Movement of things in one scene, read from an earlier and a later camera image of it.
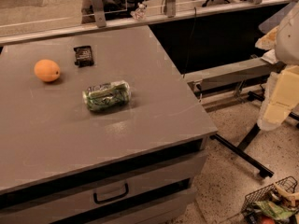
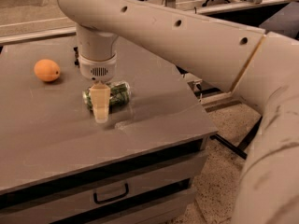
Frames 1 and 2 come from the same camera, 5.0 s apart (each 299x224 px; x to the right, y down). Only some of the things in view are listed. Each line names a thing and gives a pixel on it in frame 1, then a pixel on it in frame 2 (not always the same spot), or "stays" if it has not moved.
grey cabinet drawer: x=67 y=203 stays
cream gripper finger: x=280 y=97 -> x=100 y=71
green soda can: x=106 y=95 stays
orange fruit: x=47 y=70 stays
